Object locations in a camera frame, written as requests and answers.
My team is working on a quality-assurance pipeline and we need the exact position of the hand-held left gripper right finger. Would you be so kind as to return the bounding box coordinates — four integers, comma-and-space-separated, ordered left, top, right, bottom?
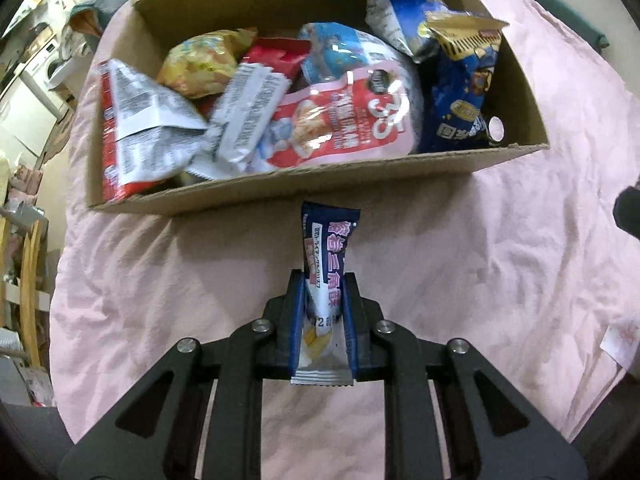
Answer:
341, 271, 588, 480

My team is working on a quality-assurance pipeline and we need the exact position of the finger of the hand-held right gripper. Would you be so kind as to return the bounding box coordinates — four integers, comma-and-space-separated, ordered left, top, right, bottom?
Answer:
612, 175, 640, 241

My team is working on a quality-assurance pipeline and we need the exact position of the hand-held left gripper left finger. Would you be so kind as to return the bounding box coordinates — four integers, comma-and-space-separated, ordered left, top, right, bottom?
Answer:
57, 269, 307, 480

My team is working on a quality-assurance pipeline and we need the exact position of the dark blue snack packet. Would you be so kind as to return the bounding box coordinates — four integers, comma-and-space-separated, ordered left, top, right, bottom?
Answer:
290, 201, 362, 387

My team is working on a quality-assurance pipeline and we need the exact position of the cardboard box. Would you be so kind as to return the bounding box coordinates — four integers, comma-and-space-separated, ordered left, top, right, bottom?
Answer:
85, 0, 551, 217

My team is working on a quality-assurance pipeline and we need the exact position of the pink snack pouch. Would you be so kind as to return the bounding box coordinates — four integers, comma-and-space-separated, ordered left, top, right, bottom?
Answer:
255, 67, 413, 171

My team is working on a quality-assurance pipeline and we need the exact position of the blue yellow cartoon snack packet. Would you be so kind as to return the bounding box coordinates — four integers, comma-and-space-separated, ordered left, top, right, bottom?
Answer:
417, 10, 511, 153

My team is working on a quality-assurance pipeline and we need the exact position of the silver barcode snack packet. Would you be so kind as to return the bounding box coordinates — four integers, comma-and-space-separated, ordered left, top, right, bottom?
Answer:
189, 62, 293, 181

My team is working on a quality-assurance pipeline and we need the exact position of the red silver-backed snack packet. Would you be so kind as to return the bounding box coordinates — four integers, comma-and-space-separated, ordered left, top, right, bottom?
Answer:
97, 58, 211, 203

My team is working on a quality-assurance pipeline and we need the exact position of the light blue white snack packet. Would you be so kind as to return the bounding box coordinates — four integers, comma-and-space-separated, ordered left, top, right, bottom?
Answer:
298, 21, 426, 153

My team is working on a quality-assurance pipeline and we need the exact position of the yellow snack bag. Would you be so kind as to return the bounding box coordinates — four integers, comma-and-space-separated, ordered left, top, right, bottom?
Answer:
156, 27, 258, 100

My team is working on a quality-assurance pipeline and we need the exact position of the large blue snack bag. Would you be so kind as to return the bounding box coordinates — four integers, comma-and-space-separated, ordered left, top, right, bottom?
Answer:
364, 0, 451, 63

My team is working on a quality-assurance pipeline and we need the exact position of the white bow print pillow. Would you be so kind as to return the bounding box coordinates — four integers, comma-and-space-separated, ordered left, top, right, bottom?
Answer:
600, 317, 640, 366

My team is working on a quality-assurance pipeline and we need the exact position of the pink blanket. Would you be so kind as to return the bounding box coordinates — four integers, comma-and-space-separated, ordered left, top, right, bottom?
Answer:
50, 0, 640, 480

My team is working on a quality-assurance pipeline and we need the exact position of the teal headboard cushion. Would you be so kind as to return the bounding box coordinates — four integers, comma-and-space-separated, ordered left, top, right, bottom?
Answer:
575, 10, 608, 51

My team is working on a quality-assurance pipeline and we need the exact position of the white base cabinet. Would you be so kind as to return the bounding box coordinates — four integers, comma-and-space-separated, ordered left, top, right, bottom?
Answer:
0, 75, 68, 156

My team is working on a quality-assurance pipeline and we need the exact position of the white washing machine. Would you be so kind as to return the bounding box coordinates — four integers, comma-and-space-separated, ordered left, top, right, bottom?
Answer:
22, 42, 66, 81

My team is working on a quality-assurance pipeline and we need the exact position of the grey metal bracket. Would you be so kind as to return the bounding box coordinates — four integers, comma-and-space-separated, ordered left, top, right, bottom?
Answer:
0, 200, 46, 226

